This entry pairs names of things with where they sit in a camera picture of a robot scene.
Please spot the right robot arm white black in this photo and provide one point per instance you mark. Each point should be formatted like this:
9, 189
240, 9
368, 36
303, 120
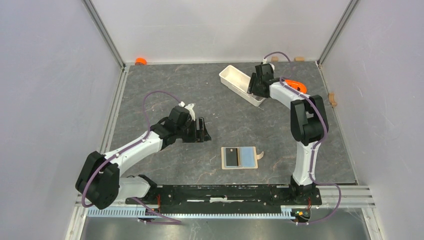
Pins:
308, 123

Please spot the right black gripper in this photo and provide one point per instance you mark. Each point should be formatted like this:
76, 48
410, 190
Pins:
252, 88

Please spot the white plastic bin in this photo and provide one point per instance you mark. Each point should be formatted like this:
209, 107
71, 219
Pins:
238, 82

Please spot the wooden block right wall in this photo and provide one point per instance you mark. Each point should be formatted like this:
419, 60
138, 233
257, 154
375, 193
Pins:
332, 100

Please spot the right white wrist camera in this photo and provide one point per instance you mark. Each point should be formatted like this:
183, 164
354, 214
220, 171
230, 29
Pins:
265, 61

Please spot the wooden block back right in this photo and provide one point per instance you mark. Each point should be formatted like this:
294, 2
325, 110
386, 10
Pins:
299, 59

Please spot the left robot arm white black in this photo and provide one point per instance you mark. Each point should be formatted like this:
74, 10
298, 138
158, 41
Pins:
100, 181

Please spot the black credit card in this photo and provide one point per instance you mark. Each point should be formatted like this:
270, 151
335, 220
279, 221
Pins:
231, 155

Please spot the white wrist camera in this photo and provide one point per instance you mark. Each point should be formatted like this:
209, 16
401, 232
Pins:
265, 61
190, 108

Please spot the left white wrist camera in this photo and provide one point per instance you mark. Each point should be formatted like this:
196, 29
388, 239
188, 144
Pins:
190, 108

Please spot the beige card holder wallet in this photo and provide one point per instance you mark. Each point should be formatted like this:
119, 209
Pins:
248, 158

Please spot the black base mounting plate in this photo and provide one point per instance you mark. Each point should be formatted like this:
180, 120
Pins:
227, 199

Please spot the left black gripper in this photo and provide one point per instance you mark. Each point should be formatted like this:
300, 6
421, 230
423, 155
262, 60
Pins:
199, 136

